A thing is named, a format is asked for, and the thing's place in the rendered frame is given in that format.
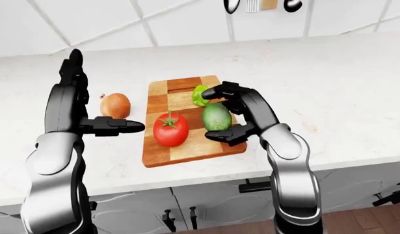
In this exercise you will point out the brown onion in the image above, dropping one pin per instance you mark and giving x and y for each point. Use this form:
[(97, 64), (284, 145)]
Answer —
[(115, 105)]

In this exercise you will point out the green avocado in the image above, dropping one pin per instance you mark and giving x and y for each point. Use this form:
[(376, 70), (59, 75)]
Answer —
[(216, 117)]

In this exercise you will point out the red tomato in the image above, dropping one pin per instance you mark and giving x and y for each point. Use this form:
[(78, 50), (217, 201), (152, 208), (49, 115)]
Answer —
[(170, 128)]

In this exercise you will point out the green bell pepper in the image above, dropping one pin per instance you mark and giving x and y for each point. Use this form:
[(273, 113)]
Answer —
[(198, 97)]

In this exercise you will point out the black hanging ladle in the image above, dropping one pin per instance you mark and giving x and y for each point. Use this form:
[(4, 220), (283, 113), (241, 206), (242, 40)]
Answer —
[(231, 5)]

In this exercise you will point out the grey cabinet door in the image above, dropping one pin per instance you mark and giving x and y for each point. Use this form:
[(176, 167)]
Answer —
[(138, 213), (229, 207)]

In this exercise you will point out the small wooden hanging board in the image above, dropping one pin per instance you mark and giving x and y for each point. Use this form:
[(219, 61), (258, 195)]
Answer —
[(269, 4)]

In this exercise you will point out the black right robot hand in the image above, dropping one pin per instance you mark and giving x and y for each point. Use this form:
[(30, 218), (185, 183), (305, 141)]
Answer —
[(251, 107)]

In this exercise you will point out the white hanging spatula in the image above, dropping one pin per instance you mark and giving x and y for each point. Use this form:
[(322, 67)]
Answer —
[(252, 5)]

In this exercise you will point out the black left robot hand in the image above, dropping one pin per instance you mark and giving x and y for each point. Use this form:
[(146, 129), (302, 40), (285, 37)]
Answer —
[(65, 107)]

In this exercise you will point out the checkered wooden cutting board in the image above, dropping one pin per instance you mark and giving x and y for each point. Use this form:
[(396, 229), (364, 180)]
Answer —
[(190, 122)]

